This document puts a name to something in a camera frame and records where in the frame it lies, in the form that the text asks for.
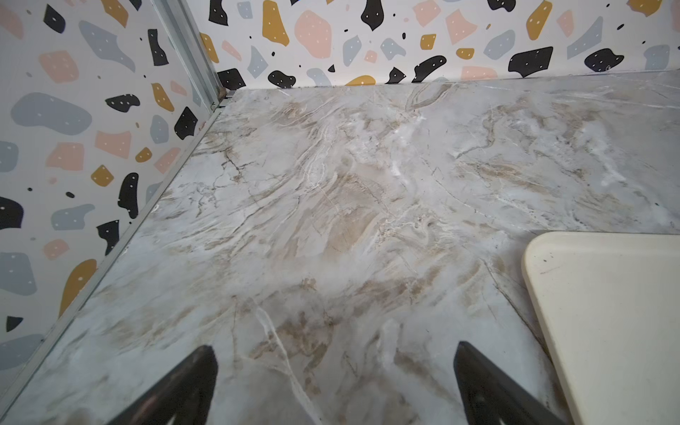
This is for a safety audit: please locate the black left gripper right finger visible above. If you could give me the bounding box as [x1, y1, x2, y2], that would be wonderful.
[453, 341, 563, 424]

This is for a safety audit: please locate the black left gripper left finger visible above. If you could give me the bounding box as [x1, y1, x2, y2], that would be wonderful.
[110, 345, 219, 425]

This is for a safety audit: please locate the cream rectangular tray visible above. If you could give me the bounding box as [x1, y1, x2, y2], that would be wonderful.
[522, 232, 679, 424]

